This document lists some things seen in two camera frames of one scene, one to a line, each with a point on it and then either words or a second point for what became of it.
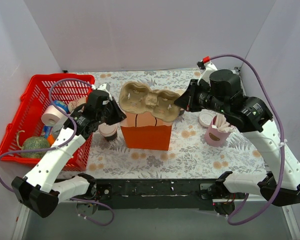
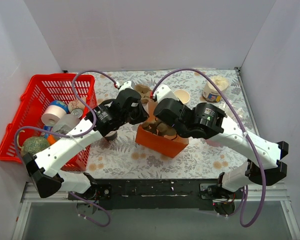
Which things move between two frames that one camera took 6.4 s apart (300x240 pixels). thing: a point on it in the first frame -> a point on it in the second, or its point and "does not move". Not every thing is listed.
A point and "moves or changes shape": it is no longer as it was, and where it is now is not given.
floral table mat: (157, 141) does not move
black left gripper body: (110, 112) -> (139, 116)
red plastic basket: (39, 92) does not move
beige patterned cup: (74, 103) does not move
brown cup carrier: (163, 105) moves or changes shape
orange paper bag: (144, 131) -> (168, 145)
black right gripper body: (192, 95) -> (163, 125)
